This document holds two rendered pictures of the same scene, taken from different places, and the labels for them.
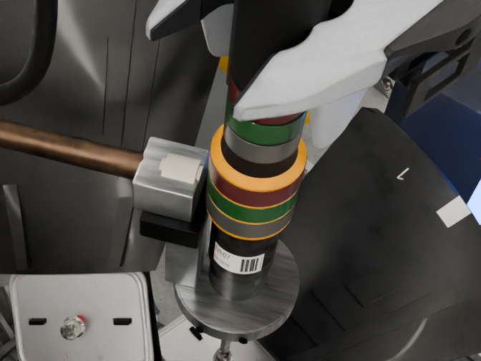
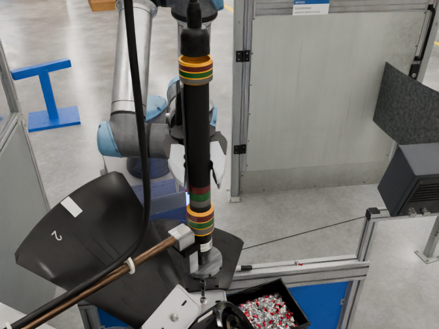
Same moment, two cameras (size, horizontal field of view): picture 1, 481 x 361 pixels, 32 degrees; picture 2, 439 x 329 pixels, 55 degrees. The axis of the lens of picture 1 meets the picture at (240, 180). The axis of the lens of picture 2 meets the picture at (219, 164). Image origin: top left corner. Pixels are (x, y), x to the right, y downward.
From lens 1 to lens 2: 0.40 m
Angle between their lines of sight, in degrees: 40
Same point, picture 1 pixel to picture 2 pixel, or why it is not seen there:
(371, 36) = (219, 153)
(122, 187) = (155, 266)
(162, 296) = not seen: outside the picture
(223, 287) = (205, 260)
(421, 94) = not seen: hidden behind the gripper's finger
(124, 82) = (131, 237)
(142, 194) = (182, 243)
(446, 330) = (231, 250)
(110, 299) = (176, 300)
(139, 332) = (191, 301)
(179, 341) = not seen: hidden behind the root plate
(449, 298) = (223, 244)
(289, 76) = (219, 168)
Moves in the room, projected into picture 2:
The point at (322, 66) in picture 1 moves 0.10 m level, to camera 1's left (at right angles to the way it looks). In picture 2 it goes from (221, 163) to (170, 195)
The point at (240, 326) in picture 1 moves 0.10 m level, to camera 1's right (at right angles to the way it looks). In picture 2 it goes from (217, 265) to (253, 234)
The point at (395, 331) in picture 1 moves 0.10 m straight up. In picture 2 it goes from (224, 260) to (225, 225)
